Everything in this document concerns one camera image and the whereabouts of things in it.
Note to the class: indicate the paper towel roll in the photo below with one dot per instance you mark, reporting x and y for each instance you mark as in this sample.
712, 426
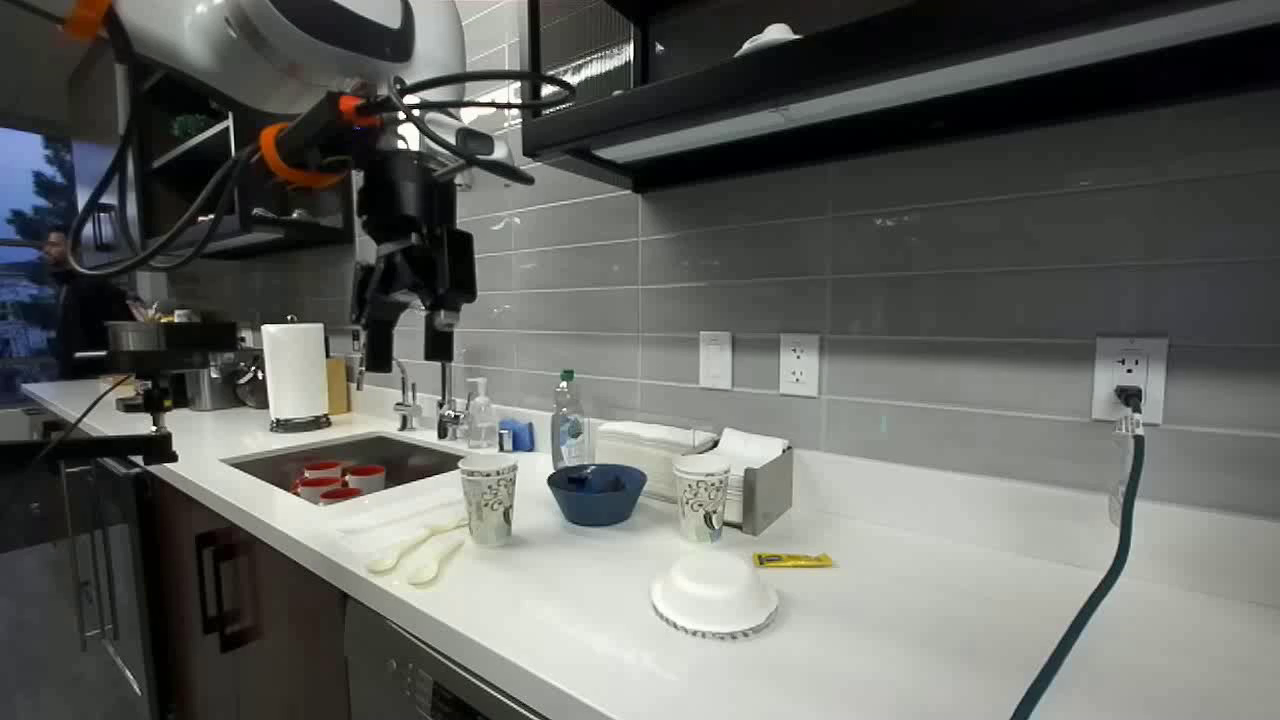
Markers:
296, 377

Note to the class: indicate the chrome faucet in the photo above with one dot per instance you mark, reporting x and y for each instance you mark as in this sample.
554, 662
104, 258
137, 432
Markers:
408, 408

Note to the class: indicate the white plastic spoon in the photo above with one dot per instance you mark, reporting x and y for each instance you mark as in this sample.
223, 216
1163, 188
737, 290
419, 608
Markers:
433, 568

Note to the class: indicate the kitchen sink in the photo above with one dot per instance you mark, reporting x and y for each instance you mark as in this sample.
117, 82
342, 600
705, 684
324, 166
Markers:
405, 462

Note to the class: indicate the lower cabinet with handles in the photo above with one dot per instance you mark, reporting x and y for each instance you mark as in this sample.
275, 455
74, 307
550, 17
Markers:
189, 613

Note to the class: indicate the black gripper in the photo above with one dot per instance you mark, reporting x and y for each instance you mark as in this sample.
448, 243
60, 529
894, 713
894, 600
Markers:
419, 255

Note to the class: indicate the napkin dispenser box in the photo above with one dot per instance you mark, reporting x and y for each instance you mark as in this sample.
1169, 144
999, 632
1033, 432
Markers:
759, 466

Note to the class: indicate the white light switch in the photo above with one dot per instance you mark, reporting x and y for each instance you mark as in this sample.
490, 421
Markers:
712, 359

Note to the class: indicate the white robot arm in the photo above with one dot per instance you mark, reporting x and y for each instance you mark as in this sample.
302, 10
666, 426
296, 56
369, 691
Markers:
350, 85

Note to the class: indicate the black open shelf cabinet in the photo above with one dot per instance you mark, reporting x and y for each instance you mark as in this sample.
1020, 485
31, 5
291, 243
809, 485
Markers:
187, 139

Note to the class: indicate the blue bowl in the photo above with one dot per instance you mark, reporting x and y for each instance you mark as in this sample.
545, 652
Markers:
597, 493

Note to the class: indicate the clear plastic water bottle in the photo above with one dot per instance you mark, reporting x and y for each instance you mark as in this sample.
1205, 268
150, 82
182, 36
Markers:
570, 426

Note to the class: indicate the red and white bowls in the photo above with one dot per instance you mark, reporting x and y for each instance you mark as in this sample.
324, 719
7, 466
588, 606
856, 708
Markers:
329, 483

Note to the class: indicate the upside-down white bowl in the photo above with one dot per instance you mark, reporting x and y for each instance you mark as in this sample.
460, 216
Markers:
718, 597

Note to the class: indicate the patterned paper cup by dispenser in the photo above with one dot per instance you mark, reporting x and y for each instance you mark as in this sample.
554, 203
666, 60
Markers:
702, 499

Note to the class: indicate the patterned paper cup near sink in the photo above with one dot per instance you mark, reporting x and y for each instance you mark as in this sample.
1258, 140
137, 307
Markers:
490, 499

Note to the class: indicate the soap dispenser bottle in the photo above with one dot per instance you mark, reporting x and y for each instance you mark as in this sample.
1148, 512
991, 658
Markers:
483, 416

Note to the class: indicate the black upper cabinet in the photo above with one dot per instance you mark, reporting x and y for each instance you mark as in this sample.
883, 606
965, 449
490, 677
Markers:
697, 88

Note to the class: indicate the white double wall outlet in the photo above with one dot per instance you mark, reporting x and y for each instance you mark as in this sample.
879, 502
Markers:
796, 366

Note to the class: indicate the coffee machine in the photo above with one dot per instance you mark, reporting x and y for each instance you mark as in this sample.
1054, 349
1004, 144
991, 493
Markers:
179, 363

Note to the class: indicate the dishwasher front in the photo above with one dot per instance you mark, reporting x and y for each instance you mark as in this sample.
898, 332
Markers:
403, 677

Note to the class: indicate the blue sponge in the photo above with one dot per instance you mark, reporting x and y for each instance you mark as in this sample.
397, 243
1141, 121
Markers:
519, 432

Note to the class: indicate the white wall outlet with plug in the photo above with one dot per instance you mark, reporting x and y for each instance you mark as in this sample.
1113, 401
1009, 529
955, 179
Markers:
1128, 363

